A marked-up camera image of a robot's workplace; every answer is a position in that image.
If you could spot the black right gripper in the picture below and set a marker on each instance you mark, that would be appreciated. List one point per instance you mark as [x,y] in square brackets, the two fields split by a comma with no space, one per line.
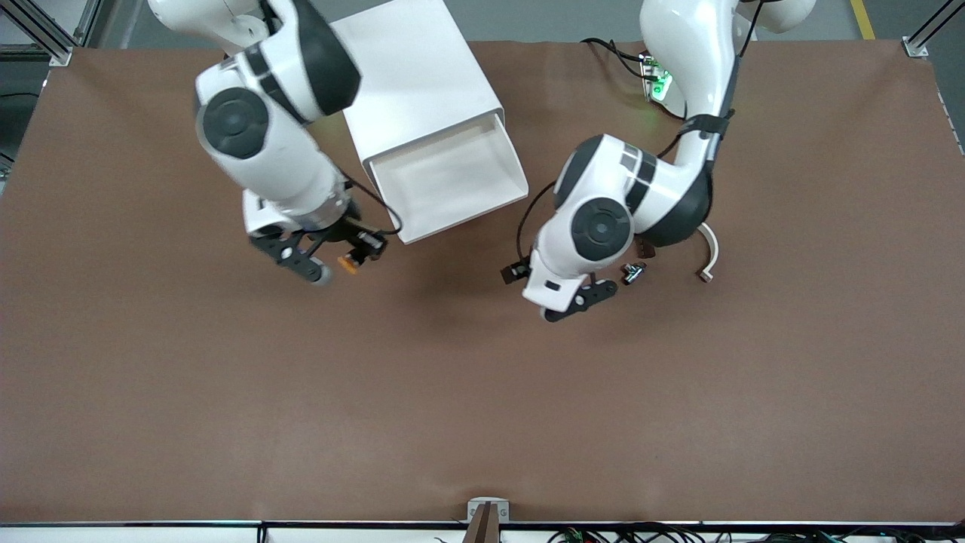
[348,233]

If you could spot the orange mushroom push button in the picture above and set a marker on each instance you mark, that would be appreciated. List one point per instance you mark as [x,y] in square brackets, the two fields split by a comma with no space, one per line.
[348,263]

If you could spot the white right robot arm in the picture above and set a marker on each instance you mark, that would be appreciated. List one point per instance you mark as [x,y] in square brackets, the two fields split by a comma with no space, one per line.
[271,151]

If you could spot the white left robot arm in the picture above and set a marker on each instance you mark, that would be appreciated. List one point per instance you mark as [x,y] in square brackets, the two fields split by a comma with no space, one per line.
[682,53]

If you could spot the silver metal fitting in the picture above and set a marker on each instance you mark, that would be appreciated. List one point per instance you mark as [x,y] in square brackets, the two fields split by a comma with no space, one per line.
[632,272]

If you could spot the brown terminal block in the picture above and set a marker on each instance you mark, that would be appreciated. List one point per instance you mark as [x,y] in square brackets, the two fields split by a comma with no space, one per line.
[644,250]

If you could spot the brown table mat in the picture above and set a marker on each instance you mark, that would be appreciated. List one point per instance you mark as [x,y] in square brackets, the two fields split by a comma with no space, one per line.
[482,377]

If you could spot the white curved plastic bracket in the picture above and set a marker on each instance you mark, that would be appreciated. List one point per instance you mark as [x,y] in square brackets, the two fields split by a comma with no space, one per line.
[712,253]

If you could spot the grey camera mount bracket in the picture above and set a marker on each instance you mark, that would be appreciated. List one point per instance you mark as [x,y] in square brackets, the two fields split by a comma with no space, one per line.
[475,507]

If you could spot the brown camera post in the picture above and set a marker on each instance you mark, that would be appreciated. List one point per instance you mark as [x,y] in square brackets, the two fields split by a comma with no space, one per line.
[482,528]

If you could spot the black table edge rail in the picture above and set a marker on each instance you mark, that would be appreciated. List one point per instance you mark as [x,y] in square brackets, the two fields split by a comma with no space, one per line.
[151,523]

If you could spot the aluminium frame profile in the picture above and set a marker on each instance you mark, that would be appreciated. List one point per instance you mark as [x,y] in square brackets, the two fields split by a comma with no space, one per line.
[923,38]
[45,34]

